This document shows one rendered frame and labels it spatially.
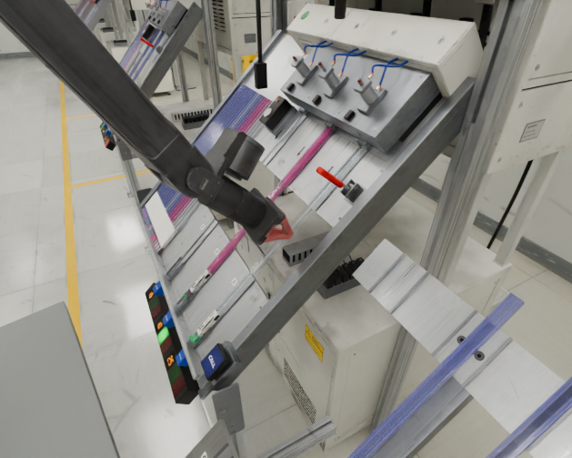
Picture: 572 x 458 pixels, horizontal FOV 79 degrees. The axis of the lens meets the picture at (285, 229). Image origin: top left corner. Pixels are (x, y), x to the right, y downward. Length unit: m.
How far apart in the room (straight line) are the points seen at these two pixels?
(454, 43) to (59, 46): 0.52
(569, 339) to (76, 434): 1.92
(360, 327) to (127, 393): 1.03
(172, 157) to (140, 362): 1.32
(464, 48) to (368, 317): 0.63
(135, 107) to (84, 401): 0.67
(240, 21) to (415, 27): 1.35
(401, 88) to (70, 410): 0.90
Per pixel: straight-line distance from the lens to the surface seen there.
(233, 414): 0.75
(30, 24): 0.43
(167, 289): 0.88
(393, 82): 0.67
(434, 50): 0.65
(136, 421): 1.57
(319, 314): 0.94
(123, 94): 0.45
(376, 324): 0.94
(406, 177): 0.64
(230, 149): 0.54
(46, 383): 1.00
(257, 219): 0.59
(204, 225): 0.90
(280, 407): 1.50
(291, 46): 1.11
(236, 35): 1.97
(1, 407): 1.02
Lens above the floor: 1.34
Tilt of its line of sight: 36 degrees down
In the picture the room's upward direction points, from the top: straight up
